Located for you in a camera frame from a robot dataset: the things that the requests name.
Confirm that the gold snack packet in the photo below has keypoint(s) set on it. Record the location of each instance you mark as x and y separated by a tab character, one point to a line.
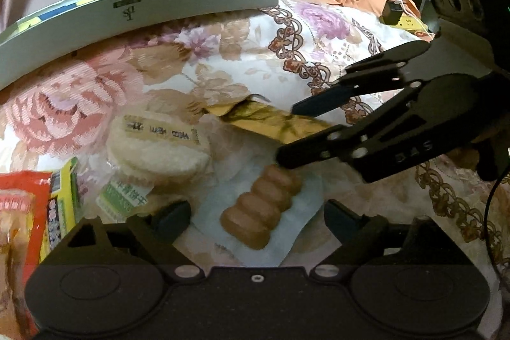
259	121

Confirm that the small black object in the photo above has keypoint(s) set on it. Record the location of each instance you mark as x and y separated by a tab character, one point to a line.
392	12

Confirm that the yellow and green snack packet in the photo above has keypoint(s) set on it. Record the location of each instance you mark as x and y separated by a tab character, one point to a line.
63	200

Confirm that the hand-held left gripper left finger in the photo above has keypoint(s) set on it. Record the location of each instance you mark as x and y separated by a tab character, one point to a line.
172	216

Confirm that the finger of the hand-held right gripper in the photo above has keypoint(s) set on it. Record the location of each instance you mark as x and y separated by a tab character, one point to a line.
318	101
306	154

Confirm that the brown ridged snack packet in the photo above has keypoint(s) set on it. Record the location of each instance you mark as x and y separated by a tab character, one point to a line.
259	204

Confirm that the green label biscuit packet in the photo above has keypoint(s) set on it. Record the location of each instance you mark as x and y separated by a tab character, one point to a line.
119	198

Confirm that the red snack packet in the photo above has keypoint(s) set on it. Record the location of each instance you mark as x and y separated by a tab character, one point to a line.
24	212

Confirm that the small yellow packet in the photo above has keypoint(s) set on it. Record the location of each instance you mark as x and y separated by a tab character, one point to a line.
414	25

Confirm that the floral blanket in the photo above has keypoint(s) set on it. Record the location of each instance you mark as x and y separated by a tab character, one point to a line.
223	57

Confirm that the round rice cracker packet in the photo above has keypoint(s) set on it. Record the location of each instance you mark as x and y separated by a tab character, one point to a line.
159	160

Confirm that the grey box with colourful lining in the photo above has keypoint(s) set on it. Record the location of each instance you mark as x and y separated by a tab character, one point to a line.
159	5

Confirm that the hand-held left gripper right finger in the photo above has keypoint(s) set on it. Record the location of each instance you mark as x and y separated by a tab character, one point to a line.
338	216

